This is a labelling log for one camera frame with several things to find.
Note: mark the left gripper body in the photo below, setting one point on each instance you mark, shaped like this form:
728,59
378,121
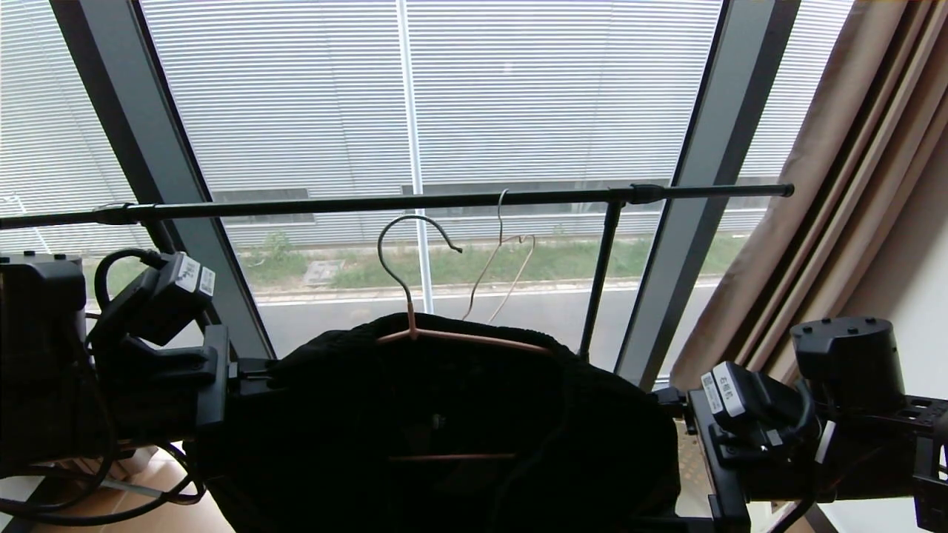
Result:
170,385

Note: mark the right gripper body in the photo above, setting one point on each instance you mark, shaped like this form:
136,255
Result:
729,481

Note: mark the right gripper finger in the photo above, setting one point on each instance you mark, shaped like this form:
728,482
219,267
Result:
672,401

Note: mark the black shorts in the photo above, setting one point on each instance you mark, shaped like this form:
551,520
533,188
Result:
444,400

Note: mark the pink clothes hanger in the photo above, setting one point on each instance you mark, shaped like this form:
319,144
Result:
501,222
411,318

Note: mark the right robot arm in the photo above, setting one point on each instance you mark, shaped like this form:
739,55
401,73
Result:
844,355

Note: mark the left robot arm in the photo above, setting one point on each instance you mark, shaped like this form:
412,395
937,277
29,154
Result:
37,355

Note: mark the black clothes rack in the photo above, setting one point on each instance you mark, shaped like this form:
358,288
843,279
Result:
370,203

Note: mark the window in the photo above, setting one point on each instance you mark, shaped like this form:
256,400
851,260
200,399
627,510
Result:
726,111

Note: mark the beige curtain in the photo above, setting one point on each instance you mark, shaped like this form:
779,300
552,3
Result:
837,148

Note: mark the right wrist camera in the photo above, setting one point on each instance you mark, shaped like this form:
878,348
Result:
748,400

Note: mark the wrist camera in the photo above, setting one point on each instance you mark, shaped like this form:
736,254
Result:
170,296
748,400

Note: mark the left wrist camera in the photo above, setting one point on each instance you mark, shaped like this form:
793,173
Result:
170,296

